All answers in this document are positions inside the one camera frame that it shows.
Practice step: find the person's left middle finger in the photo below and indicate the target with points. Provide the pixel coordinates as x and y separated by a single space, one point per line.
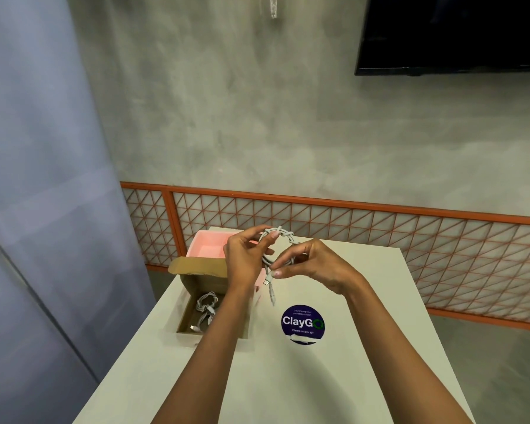
252 236

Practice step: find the person's left hand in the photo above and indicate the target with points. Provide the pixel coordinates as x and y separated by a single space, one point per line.
240 260

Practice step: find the person's right thumb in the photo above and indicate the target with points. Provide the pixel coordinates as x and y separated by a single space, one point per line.
287 273

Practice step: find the white table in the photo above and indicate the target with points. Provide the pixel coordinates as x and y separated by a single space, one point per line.
291 348

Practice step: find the person's right middle finger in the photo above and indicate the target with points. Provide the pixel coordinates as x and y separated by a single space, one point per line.
301 256

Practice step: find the round dark blue sticker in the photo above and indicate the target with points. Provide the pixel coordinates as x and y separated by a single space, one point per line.
302 324

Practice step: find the person's left forearm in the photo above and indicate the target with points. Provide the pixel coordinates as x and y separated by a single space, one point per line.
203 362

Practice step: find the person's right hand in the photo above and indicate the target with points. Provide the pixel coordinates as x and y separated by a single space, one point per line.
324 264

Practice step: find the brown cardboard box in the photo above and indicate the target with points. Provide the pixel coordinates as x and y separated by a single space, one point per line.
210 300

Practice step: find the orange lattice railing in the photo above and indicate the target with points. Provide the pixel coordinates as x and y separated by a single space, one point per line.
380 247

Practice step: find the black wall television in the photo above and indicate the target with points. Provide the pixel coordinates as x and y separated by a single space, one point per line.
452 33

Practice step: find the person's right forearm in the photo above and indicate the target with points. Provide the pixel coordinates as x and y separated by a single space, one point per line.
406 362

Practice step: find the pink box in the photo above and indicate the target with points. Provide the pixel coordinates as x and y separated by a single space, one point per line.
216 251

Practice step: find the person's left thumb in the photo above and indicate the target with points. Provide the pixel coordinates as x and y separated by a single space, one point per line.
265 250

